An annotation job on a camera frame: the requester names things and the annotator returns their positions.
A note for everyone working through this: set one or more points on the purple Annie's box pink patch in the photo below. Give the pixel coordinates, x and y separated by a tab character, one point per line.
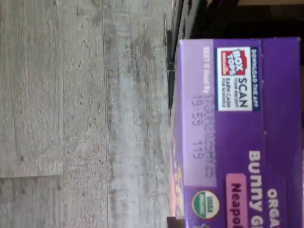
237	142

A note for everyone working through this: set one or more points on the black metal shelf rack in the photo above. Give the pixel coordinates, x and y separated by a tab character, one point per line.
237	21

